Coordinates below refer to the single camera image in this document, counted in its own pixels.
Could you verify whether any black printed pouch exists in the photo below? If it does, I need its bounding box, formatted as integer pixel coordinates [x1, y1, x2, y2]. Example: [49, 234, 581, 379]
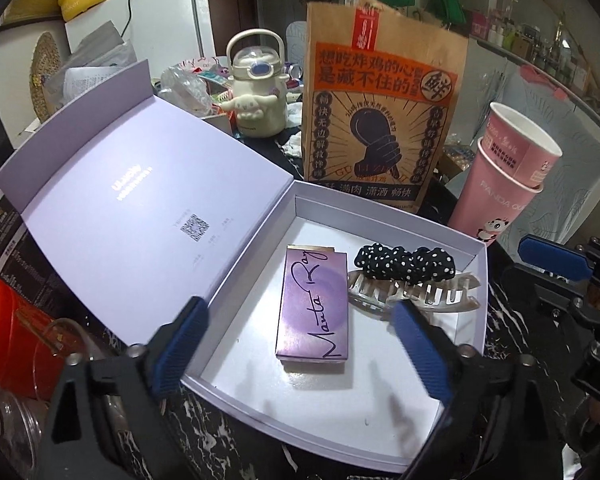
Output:
[0, 100, 46, 281]

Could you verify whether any clear plastic bag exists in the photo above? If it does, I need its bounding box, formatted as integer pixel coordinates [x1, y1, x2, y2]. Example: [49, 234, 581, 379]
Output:
[160, 62, 216, 116]

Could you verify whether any red canister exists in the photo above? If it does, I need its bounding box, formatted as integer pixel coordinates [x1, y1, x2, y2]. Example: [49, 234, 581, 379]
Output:
[0, 275, 76, 401]

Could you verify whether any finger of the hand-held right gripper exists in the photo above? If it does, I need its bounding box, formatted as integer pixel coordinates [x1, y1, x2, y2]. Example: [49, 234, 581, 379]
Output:
[517, 234, 600, 287]
[501, 261, 600, 342]

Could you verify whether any white printed paper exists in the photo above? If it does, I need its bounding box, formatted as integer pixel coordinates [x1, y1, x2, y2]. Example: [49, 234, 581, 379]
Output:
[62, 62, 131, 106]

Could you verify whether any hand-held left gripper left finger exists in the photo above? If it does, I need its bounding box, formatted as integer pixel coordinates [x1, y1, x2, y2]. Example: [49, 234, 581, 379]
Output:
[37, 296, 211, 480]

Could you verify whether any pink panda paper cup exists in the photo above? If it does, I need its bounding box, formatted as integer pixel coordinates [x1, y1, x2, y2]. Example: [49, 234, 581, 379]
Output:
[447, 137, 543, 246]

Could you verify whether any beige hair claw clip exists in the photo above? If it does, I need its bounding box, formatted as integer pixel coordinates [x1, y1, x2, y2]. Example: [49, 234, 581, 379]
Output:
[347, 269, 482, 322]

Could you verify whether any row of small bottles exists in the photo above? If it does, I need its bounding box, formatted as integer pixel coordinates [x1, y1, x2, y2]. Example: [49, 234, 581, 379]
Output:
[472, 0, 600, 91]

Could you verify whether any cluster of clear plastic jars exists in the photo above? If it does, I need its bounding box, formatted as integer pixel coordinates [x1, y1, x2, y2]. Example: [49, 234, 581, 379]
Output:
[0, 380, 51, 480]

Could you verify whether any lavender gift box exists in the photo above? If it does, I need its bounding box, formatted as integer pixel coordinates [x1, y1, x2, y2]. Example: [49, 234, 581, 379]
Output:
[0, 58, 489, 474]

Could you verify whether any grey plastic packet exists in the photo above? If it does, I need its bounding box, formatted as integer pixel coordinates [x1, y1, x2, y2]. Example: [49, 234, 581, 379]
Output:
[67, 20, 131, 68]

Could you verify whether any brown printed paper bag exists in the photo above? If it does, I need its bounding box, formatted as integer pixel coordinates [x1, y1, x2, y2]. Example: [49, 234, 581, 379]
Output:
[302, 0, 470, 213]

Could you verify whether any clear glass cup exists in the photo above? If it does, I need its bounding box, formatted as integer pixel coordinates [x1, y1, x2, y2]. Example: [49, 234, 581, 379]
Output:
[15, 310, 146, 411]

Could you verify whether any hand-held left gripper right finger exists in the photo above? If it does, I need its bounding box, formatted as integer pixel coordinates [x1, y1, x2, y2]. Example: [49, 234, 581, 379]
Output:
[391, 300, 566, 480]

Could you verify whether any brown door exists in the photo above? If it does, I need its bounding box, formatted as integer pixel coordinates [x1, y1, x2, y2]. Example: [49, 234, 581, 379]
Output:
[205, 0, 256, 56]

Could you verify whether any gold framed picture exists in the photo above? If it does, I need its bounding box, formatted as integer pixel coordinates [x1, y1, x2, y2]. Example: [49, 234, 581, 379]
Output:
[0, 0, 63, 33]

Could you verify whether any white fridge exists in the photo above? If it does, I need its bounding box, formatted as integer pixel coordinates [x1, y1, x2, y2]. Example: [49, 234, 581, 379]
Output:
[64, 0, 216, 68]

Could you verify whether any pale blue chair cover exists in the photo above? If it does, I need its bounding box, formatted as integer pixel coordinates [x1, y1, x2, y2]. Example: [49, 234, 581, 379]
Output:
[505, 67, 600, 241]

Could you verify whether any purple patterned box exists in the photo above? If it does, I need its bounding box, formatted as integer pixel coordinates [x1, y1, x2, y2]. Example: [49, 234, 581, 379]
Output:
[275, 244, 352, 372]

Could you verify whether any round woven straw mat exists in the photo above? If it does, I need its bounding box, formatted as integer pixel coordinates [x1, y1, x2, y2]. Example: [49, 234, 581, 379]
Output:
[29, 31, 71, 122]

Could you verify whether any black polka dot scrunchie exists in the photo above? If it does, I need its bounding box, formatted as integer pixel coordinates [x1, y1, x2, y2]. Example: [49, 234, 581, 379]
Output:
[354, 242, 457, 282]

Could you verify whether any white cartoon water bottle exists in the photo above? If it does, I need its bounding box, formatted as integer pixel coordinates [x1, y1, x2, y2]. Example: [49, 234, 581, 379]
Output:
[217, 29, 292, 137]

